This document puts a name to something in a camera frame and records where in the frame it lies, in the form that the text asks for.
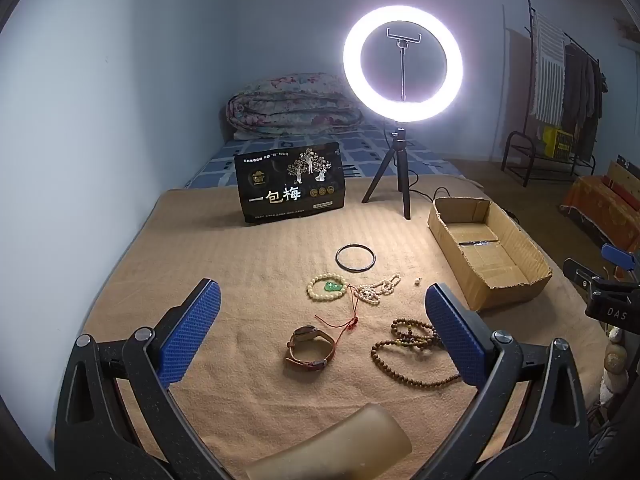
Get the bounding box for yellow plastic crate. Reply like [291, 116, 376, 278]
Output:
[542, 126, 576, 158]

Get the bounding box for pearl necklace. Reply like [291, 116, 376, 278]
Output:
[356, 273, 402, 306]

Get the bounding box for black printed snack bag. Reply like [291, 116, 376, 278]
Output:
[234, 141, 348, 226]

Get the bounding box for phone holder on gooseneck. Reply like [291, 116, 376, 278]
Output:
[387, 29, 425, 103]

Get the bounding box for green pendant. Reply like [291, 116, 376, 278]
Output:
[314, 281, 363, 361]

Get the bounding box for dark hanging clothes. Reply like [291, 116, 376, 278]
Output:
[562, 42, 608, 133]

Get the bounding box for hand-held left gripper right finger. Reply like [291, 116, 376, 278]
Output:
[417, 282, 592, 480]

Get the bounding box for black power cable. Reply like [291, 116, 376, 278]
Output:
[406, 170, 522, 222]

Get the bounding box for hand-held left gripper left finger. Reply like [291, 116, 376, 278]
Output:
[54, 278, 226, 480]

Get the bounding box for metal clothes rack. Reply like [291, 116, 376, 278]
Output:
[524, 0, 608, 126]

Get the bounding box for cardboard box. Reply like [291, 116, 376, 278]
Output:
[427, 196, 553, 313]

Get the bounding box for black chair frame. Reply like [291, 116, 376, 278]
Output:
[501, 131, 597, 188]

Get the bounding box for white ring light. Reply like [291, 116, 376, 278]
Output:
[343, 5, 464, 123]

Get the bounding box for wooden bead necklace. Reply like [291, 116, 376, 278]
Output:
[370, 316, 463, 389]

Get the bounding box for cream bead bracelet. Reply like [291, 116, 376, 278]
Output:
[306, 273, 347, 303]

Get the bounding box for black tripod stand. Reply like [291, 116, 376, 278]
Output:
[361, 124, 413, 220]

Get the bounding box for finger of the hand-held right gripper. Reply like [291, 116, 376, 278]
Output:
[601, 243, 640, 273]
[563, 258, 640, 297]

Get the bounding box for black bangle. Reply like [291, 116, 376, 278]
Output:
[336, 243, 374, 273]

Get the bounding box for blue patterned bedsheet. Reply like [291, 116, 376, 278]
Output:
[185, 127, 466, 191]

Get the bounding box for white striped hanging towel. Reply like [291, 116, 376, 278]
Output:
[530, 10, 567, 126]

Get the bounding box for folded floral quilt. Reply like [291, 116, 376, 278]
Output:
[226, 73, 365, 142]

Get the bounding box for wooden board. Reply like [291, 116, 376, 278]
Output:
[602, 160, 640, 206]

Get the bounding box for orange patterned cloth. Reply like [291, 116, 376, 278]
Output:
[560, 175, 640, 263]

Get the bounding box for brown leather wristwatch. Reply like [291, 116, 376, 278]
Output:
[285, 325, 337, 372]

